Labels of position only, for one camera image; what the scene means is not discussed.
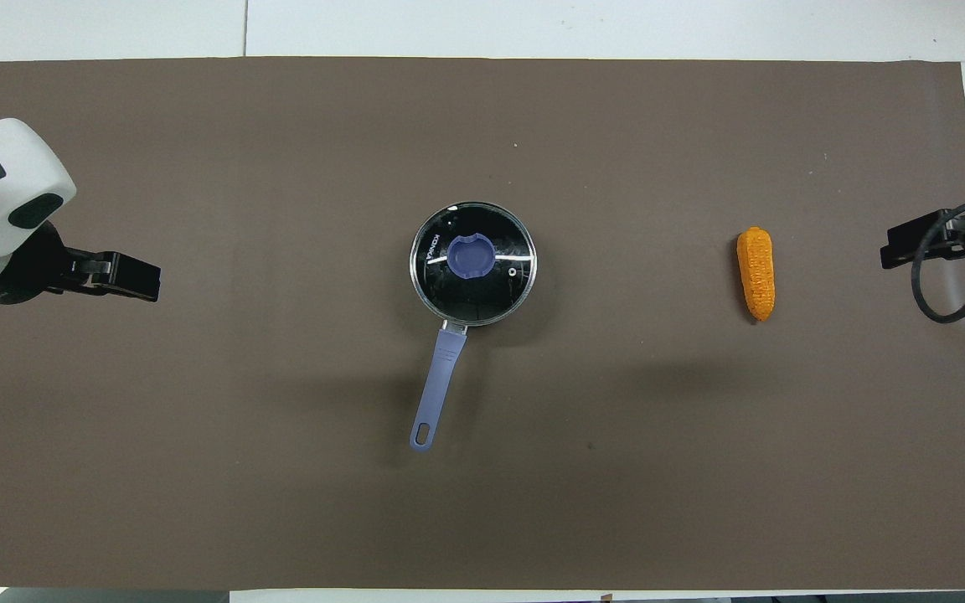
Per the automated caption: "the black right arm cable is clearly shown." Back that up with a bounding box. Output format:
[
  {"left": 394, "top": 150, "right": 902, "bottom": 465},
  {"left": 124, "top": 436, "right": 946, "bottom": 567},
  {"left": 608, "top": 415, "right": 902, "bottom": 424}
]
[{"left": 911, "top": 196, "right": 965, "bottom": 324}]

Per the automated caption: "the brown table mat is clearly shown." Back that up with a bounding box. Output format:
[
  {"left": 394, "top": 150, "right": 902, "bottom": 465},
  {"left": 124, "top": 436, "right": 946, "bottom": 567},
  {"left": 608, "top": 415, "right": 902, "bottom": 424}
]
[{"left": 0, "top": 56, "right": 965, "bottom": 591}]

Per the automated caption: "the glass lid with blue knob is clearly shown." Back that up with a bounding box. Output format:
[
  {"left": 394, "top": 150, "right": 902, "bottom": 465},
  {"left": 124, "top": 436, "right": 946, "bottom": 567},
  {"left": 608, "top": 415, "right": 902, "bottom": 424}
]
[{"left": 410, "top": 202, "right": 538, "bottom": 326}]

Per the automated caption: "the orange toy corn cob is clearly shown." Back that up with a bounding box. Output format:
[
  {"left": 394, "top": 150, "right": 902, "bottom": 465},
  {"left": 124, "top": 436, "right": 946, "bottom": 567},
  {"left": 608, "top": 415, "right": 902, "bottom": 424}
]
[{"left": 736, "top": 226, "right": 777, "bottom": 322}]

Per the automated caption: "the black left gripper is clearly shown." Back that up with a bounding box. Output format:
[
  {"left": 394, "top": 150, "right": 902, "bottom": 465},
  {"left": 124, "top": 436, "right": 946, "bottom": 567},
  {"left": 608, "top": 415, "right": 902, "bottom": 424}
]
[{"left": 45, "top": 248, "right": 162, "bottom": 303}]

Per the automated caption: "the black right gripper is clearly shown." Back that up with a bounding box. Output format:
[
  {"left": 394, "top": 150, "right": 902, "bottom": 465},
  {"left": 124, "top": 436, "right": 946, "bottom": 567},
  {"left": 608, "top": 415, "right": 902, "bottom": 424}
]
[{"left": 880, "top": 208, "right": 965, "bottom": 271}]

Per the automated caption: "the dark blue saucepan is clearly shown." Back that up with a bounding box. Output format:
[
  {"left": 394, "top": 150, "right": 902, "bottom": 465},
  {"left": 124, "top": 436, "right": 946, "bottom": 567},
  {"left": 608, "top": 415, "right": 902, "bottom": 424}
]
[{"left": 409, "top": 201, "right": 539, "bottom": 453}]

